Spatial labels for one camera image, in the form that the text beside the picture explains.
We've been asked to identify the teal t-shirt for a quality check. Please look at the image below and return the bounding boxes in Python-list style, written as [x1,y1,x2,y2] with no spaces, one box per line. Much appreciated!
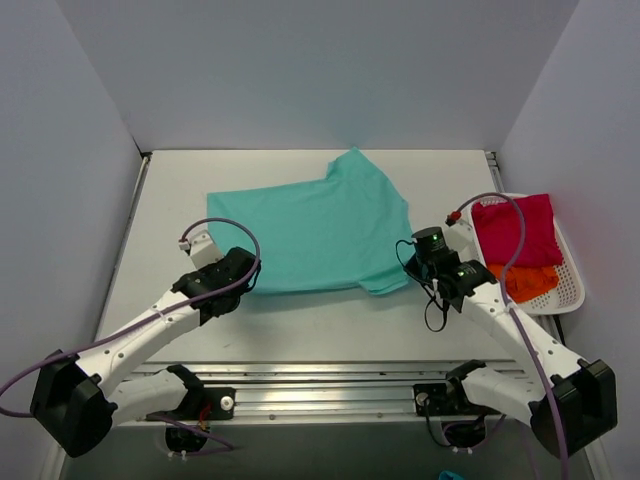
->
[207,149,411,295]

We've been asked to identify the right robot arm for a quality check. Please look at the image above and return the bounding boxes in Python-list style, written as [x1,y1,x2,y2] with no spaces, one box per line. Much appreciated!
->
[404,227,618,458]

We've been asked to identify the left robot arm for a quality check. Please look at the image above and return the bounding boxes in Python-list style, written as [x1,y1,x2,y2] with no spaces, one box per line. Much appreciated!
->
[30,247,260,458]

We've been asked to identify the orange t-shirt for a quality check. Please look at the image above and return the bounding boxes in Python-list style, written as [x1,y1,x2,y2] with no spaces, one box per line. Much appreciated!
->
[503,266,559,303]

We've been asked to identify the magenta t-shirt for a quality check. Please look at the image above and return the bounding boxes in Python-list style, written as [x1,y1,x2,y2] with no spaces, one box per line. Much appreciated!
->
[471,194,563,268]

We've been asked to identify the white plastic basket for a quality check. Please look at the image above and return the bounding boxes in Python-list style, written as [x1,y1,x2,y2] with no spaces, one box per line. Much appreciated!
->
[462,194,585,316]

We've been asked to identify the teal object at bottom edge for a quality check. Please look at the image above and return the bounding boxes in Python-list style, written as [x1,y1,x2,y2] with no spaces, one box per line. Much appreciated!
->
[438,470,461,480]

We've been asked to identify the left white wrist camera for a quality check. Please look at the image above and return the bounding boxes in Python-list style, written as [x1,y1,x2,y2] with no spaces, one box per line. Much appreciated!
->
[178,229,224,270]

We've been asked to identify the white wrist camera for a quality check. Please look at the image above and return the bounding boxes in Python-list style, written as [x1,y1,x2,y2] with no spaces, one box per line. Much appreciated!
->
[178,229,224,270]
[444,210,474,257]

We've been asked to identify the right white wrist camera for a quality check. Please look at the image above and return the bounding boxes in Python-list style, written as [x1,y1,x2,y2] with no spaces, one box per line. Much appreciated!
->
[444,210,474,257]

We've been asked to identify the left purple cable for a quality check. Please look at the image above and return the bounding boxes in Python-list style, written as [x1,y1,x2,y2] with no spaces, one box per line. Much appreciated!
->
[0,217,262,456]

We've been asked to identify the black looped cable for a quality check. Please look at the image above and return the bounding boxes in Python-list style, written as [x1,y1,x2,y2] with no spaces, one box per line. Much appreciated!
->
[394,238,451,333]

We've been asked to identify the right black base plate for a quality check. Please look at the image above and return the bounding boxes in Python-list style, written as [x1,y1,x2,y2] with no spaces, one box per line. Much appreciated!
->
[412,382,498,418]

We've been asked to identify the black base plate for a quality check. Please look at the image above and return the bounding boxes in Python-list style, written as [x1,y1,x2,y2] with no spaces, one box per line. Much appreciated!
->
[146,386,236,421]
[412,382,498,418]

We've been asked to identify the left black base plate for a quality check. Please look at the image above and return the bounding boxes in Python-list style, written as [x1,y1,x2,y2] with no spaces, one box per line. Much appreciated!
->
[146,386,236,421]

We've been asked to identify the aluminium mounting rail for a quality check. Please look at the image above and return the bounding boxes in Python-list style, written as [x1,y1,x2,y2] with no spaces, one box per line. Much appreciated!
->
[129,362,527,421]

